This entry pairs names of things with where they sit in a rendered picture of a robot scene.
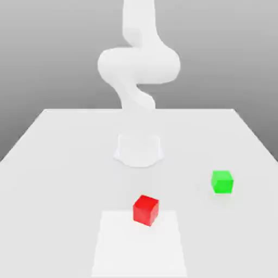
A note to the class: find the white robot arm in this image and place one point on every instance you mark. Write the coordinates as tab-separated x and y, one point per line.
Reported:
139	65

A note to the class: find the small red cube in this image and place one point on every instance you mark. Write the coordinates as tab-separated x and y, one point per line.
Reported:
145	210

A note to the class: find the small green cube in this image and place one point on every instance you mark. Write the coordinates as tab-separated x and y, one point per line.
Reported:
222	182

